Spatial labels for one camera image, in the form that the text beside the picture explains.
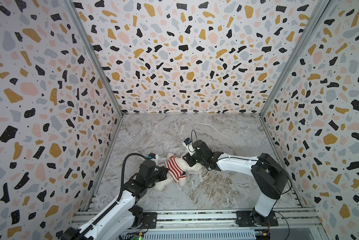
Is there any white plush teddy bear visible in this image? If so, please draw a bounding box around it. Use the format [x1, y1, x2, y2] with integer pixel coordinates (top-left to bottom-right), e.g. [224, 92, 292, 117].
[154, 153, 203, 192]

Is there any red white striped knit sweater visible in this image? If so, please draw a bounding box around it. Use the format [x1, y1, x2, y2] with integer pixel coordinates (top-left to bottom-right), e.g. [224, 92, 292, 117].
[165, 154, 186, 183]

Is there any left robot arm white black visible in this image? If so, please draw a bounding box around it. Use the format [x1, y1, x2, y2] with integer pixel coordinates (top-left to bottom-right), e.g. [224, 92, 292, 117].
[61, 160, 169, 240]

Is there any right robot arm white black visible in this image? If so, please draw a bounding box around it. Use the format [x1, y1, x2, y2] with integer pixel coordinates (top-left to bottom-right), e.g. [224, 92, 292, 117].
[182, 138, 290, 227]

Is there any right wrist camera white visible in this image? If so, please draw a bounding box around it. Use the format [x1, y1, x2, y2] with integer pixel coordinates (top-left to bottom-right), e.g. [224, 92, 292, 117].
[182, 138, 195, 156]

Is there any white slotted cable duct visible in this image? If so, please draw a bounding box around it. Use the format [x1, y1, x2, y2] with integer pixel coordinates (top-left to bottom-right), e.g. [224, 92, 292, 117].
[77, 230, 256, 240]

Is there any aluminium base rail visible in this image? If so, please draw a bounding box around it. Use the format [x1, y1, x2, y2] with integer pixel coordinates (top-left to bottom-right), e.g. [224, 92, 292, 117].
[68, 209, 322, 230]

